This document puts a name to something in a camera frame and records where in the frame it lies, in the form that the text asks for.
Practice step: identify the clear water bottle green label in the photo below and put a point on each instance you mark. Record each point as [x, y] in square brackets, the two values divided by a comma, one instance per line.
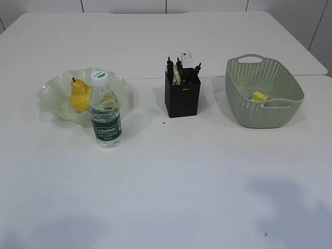
[105, 111]

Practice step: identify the yellow waste paper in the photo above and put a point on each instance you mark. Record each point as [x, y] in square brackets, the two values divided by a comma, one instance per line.
[259, 97]

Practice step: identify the yellow pear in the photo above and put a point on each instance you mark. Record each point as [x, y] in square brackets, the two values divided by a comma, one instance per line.
[80, 95]

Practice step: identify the green woven plastic basket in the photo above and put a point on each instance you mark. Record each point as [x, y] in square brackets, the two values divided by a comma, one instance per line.
[261, 92]

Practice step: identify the black square pen holder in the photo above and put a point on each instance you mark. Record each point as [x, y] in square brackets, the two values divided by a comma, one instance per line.
[182, 100]

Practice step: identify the yellow highlighter pen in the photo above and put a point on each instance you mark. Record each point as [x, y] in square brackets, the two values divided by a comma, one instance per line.
[176, 75]

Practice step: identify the clear plastic ruler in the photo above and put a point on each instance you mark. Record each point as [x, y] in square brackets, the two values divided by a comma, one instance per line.
[186, 60]

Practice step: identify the pale green wavy glass plate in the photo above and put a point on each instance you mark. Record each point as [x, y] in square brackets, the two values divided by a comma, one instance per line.
[68, 95]

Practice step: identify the black pen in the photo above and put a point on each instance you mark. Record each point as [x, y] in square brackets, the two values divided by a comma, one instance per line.
[180, 71]
[197, 69]
[170, 71]

